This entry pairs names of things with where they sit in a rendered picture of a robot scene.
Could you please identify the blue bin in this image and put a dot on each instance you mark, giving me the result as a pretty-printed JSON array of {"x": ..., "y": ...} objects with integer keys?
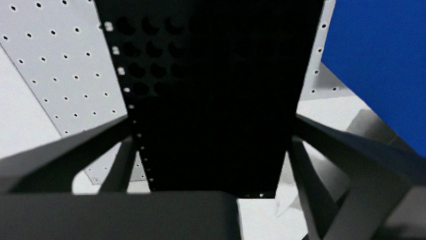
[{"x": 377, "y": 48}]

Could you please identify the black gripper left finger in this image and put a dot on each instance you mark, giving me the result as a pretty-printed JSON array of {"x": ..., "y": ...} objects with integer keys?
[{"x": 52, "y": 167}]

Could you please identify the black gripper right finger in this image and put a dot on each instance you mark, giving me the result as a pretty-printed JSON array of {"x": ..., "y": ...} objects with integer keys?
[{"x": 387, "y": 199}]

